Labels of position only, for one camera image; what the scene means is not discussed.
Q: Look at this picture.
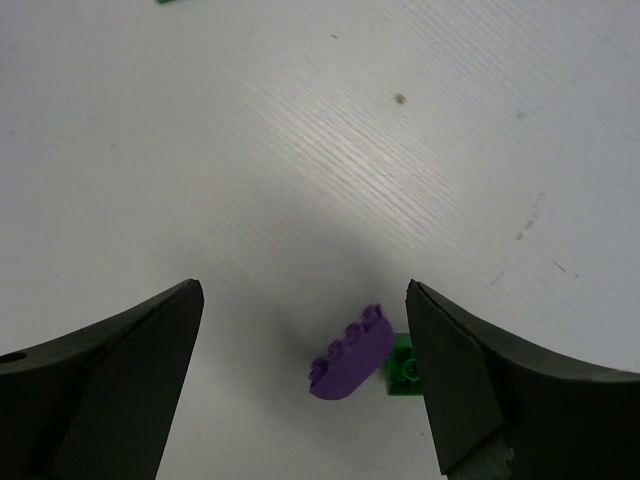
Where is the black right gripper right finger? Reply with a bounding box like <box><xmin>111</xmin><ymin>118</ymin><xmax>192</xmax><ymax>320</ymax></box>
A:
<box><xmin>406</xmin><ymin>280</ymin><xmax>639</xmax><ymax>479</ymax></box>

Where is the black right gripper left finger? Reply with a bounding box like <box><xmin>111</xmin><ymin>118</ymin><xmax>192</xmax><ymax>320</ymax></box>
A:
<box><xmin>1</xmin><ymin>279</ymin><xmax>204</xmax><ymax>479</ymax></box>

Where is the purple lego brick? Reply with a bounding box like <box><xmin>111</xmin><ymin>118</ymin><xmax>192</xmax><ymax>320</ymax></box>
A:
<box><xmin>308</xmin><ymin>304</ymin><xmax>395</xmax><ymax>401</ymax></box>

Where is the green lego beside purple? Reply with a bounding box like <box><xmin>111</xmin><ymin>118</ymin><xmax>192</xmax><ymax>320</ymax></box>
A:
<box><xmin>384</xmin><ymin>333</ymin><xmax>422</xmax><ymax>397</ymax></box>

